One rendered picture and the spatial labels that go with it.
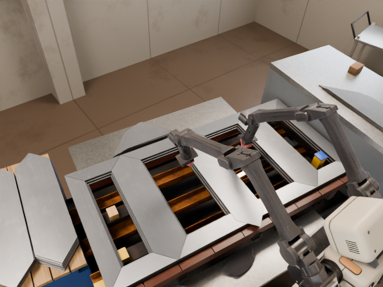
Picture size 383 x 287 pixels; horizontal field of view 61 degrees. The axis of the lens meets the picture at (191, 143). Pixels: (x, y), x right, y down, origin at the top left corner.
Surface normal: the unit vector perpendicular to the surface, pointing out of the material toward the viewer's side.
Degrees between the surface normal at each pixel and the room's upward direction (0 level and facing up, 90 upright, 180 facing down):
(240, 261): 10
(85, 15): 90
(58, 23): 90
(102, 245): 0
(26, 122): 0
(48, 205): 0
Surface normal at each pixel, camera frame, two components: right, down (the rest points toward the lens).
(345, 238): -0.79, 0.42
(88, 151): 0.04, -0.70
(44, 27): 0.62, 0.58
